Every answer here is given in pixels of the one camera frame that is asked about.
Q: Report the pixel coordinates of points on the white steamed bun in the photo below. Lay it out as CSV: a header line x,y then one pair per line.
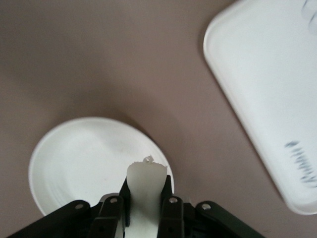
x,y
144,193

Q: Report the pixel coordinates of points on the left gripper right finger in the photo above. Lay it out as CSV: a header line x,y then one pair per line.
x,y
172,215

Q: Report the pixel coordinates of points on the white round plate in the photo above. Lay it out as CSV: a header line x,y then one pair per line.
x,y
81,161

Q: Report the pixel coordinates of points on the cream rectangular tray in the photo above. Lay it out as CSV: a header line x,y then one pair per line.
x,y
267,81

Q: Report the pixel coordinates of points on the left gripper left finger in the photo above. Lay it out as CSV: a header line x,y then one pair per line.
x,y
109,213

